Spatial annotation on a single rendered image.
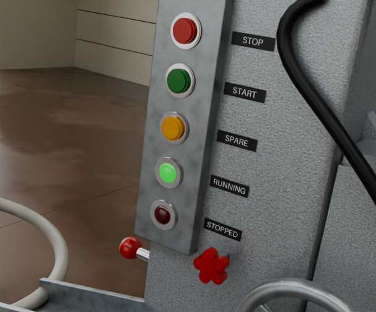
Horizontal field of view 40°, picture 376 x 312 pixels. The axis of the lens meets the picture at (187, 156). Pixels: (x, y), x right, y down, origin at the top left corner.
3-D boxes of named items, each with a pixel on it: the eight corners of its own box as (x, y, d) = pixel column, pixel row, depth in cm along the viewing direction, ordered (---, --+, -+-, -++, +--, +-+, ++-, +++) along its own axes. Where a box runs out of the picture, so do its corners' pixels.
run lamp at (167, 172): (179, 184, 58) (182, 163, 57) (173, 187, 56) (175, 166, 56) (161, 177, 59) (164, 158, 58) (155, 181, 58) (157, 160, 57)
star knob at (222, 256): (238, 276, 58) (243, 244, 57) (219, 291, 54) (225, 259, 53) (209, 264, 59) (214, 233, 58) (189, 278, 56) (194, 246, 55)
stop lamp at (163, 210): (174, 225, 59) (176, 206, 58) (167, 229, 58) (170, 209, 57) (157, 218, 60) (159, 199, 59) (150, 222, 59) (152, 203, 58)
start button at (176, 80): (190, 95, 54) (193, 70, 53) (185, 96, 53) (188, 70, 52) (170, 90, 55) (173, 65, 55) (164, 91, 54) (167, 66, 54)
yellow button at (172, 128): (184, 142, 56) (187, 118, 55) (179, 143, 55) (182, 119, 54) (164, 135, 57) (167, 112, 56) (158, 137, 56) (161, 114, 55)
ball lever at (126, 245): (173, 270, 69) (175, 249, 68) (158, 280, 66) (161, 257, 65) (127, 251, 73) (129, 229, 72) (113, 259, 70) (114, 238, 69)
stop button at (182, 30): (196, 46, 53) (200, 19, 52) (191, 46, 52) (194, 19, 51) (175, 41, 54) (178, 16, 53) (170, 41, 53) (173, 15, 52)
